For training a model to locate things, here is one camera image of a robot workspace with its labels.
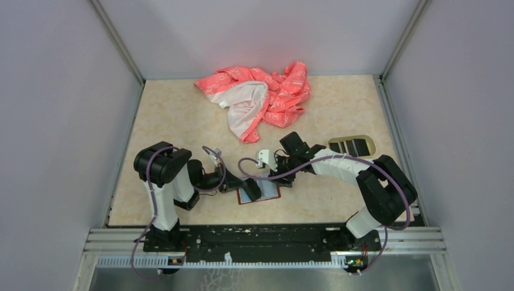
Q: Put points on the pink and white cloth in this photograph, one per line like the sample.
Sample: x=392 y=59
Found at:
x=253 y=96

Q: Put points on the black credit card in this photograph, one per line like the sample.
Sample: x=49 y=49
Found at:
x=251 y=191

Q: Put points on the beige oval card tray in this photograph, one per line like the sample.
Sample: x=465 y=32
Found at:
x=357 y=146

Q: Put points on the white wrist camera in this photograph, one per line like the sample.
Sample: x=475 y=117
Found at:
x=265 y=158
x=216 y=153

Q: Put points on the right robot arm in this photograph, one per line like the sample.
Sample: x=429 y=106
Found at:
x=384 y=187

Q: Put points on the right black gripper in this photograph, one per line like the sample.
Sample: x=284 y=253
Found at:
x=285 y=180

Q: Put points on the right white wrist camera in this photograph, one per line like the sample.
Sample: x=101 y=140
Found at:
x=265 y=158

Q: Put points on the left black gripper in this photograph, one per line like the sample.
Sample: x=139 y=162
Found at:
x=231 y=182

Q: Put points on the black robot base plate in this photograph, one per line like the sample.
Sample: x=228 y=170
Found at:
x=261 y=243

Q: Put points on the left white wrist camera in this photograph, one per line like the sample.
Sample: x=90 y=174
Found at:
x=216 y=153

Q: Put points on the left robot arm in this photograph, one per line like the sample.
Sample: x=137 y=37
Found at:
x=173 y=179

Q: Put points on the red card holder wallet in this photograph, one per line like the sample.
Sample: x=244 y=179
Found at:
x=269 y=191

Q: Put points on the aluminium front frame rail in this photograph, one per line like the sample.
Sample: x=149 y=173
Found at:
x=117 y=248

